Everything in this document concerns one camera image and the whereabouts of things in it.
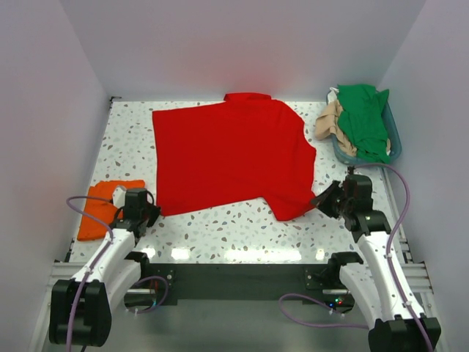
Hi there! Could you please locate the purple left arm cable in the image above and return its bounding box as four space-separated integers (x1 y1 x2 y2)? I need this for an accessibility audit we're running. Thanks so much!
65 196 170 348

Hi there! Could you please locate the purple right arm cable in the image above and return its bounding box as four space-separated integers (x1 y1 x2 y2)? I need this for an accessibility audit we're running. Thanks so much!
278 164 429 352

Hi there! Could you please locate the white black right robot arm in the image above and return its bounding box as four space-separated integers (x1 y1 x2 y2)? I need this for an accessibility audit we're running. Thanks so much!
311 174 441 351

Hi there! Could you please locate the folded orange t shirt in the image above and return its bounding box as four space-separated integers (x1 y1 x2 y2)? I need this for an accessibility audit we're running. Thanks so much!
77 180 145 241

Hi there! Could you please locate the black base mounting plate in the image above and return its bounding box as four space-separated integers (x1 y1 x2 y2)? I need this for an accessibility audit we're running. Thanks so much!
124 264 354 308

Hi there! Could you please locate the blue laundry basket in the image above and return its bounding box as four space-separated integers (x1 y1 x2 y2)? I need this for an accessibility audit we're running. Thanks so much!
330 103 402 166

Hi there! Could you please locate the red t shirt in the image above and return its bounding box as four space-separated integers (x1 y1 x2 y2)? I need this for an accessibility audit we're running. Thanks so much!
152 93 316 221

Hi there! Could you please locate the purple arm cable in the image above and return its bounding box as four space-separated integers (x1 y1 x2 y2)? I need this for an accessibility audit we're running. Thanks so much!
65 196 170 348
278 164 429 352

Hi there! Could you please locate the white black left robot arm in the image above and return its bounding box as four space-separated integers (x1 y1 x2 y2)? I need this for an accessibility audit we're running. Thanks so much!
48 186 160 351

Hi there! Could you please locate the beige t shirt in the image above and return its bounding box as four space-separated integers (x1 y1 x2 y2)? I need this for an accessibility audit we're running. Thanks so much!
314 100 357 157

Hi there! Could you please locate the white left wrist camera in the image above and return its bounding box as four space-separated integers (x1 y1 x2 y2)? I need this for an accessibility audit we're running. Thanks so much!
111 186 127 208

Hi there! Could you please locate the white cloth in basket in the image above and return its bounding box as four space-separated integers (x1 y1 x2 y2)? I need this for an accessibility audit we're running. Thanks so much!
326 87 339 104

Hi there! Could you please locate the green t shirt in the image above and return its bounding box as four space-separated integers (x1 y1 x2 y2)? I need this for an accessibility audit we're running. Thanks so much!
337 84 390 164

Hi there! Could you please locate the aluminium frame rail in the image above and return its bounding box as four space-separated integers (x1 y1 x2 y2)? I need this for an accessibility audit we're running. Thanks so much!
46 261 433 293

